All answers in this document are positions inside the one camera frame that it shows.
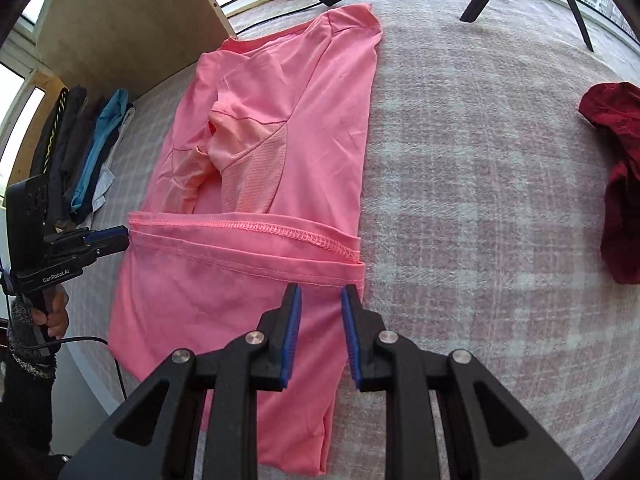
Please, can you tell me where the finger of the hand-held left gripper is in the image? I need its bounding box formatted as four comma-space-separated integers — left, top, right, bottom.
47, 236, 132, 262
47, 226, 129, 242

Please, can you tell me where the brown folded garment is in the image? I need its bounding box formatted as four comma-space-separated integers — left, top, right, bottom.
60, 97, 108, 231

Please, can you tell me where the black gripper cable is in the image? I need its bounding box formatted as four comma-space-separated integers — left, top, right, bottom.
20, 336, 128, 403

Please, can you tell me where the wooden side panel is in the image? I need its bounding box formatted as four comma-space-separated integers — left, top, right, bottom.
7, 72, 68, 186

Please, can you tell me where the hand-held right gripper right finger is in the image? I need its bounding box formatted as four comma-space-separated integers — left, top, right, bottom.
340, 284, 583, 480

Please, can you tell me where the black yellow braided strap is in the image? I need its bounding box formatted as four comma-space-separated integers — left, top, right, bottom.
42, 87, 71, 181

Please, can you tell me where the pink t-shirt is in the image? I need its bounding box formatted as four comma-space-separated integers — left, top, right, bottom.
107, 3, 385, 476

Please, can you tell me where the pink checked blanket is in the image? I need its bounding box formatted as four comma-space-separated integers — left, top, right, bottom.
50, 0, 640, 480

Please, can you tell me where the blue folded garment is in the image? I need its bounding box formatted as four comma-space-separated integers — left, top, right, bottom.
70, 89, 130, 213

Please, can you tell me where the white folded garment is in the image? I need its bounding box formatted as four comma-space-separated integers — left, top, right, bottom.
90, 107, 137, 211

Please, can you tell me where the stack of folded clothes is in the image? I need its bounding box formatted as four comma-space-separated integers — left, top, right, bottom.
75, 102, 136, 226

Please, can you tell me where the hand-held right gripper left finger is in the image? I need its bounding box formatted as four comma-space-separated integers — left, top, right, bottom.
57, 282, 303, 480

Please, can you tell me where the person's left forearm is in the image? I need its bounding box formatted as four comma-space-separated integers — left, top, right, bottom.
0, 295, 73, 480

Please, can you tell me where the large wooden board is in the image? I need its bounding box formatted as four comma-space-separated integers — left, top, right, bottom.
35, 0, 238, 111

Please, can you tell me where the dark red garment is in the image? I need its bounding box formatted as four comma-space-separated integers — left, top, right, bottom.
578, 81, 640, 286

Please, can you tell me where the person's left hand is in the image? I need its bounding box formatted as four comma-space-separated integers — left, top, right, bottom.
30, 287, 70, 340

